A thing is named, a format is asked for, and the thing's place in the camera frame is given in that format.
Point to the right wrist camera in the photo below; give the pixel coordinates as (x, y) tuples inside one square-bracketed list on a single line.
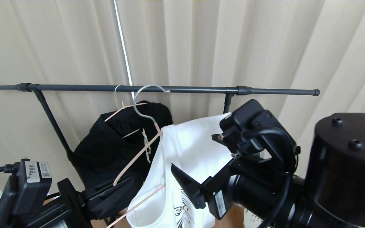
[(252, 120)]

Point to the beige curtain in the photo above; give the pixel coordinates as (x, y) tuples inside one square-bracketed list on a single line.
[(233, 41)]

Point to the black garment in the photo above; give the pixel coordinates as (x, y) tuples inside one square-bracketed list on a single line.
[(106, 152)]

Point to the white garment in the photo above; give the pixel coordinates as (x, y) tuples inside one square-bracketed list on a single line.
[(192, 148)]

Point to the white laundry basket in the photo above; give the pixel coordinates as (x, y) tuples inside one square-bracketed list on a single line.
[(251, 220)]

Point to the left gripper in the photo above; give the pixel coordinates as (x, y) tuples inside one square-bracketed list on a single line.
[(65, 215)]

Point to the pink clothes hanger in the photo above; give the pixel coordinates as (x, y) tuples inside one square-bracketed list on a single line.
[(116, 113), (138, 155)]

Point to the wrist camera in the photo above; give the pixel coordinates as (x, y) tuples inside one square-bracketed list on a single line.
[(27, 190), (252, 120)]

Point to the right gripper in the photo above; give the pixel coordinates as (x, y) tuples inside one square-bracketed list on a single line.
[(258, 190)]

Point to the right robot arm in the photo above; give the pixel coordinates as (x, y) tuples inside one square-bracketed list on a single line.
[(344, 158)]

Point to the black clothes rack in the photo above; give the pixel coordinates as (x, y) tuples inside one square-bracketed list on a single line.
[(201, 89)]

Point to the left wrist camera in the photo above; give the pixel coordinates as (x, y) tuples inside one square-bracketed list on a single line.
[(27, 190)]

